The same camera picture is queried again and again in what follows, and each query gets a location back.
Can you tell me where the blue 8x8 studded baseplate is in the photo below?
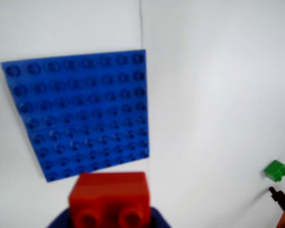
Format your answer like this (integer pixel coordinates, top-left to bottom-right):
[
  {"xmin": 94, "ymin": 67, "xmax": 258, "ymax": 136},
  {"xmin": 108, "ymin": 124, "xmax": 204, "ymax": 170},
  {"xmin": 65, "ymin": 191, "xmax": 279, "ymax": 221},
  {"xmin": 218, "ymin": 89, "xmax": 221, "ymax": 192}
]
[{"xmin": 0, "ymin": 49, "xmax": 150, "ymax": 183}]

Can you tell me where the red 2x2 block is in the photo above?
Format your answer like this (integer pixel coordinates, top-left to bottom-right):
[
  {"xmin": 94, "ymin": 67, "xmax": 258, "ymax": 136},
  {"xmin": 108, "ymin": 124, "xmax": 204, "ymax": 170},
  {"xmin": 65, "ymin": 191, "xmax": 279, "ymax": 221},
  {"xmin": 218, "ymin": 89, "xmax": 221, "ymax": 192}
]
[{"xmin": 68, "ymin": 171, "xmax": 151, "ymax": 228}]

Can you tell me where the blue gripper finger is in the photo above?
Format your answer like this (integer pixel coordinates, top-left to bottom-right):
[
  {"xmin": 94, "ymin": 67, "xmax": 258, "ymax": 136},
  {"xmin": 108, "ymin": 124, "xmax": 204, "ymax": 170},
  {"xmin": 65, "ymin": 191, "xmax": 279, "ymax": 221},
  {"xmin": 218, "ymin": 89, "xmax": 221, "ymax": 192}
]
[
  {"xmin": 149, "ymin": 206, "xmax": 173, "ymax": 228},
  {"xmin": 47, "ymin": 206, "xmax": 72, "ymax": 228}
]

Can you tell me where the small green block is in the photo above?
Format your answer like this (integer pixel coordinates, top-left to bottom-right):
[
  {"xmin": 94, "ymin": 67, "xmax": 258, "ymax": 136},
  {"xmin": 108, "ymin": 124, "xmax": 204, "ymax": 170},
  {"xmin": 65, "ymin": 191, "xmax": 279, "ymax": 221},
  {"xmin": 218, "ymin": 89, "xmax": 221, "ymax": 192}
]
[{"xmin": 264, "ymin": 160, "xmax": 285, "ymax": 183}]

